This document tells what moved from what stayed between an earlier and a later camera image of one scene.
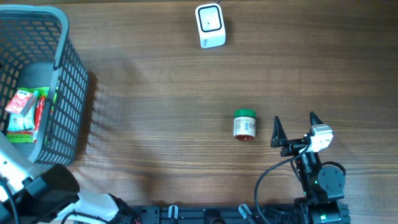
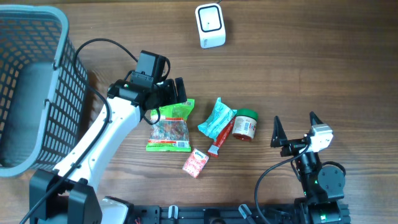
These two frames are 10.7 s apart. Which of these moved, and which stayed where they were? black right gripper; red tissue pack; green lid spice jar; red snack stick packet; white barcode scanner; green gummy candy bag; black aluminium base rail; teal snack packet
Moved: red snack stick packet; green gummy candy bag; teal snack packet; red tissue pack
Stayed: black right gripper; white barcode scanner; green lid spice jar; black aluminium base rail
